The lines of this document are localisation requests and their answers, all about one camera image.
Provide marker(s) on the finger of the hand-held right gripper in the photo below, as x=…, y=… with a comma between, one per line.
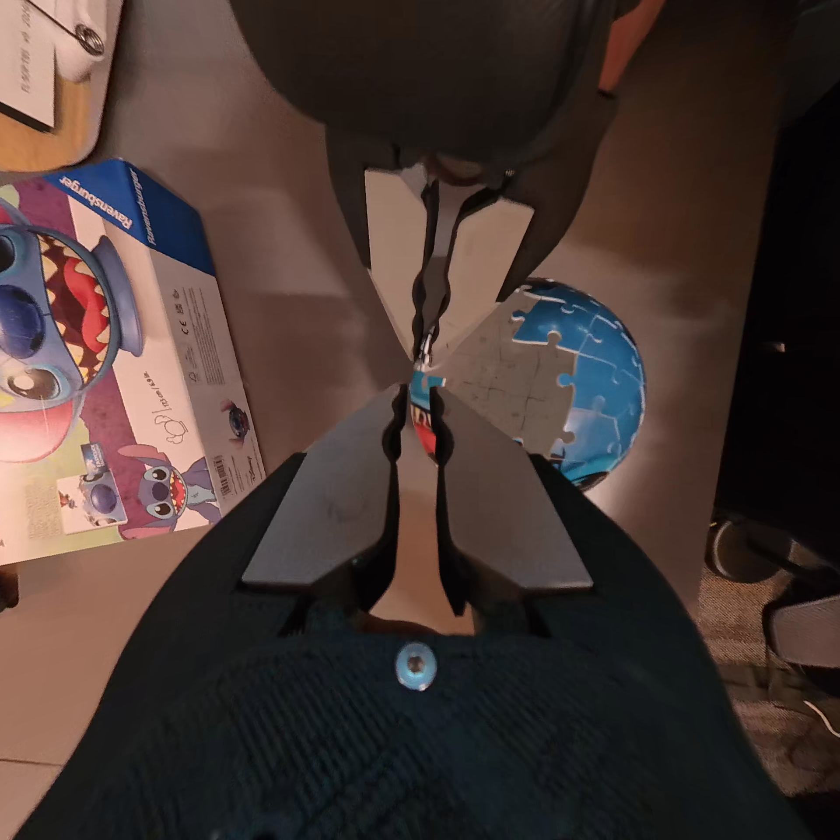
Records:
x=394, y=236
x=485, y=262

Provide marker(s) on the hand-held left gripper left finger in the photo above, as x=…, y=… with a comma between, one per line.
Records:
x=328, y=512

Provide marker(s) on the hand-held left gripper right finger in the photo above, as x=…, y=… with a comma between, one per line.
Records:
x=505, y=518

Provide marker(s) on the red and blue puzzle piece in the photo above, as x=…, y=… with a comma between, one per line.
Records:
x=423, y=426

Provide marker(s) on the blue puzzle ball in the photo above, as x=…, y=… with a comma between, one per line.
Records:
x=590, y=394

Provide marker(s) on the person's right forearm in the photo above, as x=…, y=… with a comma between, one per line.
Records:
x=627, y=39

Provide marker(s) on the cartoon printed puzzle box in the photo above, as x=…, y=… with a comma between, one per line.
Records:
x=164, y=367

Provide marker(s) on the person's right hand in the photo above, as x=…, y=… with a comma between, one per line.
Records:
x=456, y=169

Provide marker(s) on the white device with metal nut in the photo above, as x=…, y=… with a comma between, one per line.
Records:
x=98, y=59

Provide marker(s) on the round wooden board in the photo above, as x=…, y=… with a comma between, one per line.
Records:
x=65, y=138

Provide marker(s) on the white printed card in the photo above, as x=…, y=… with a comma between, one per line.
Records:
x=33, y=72

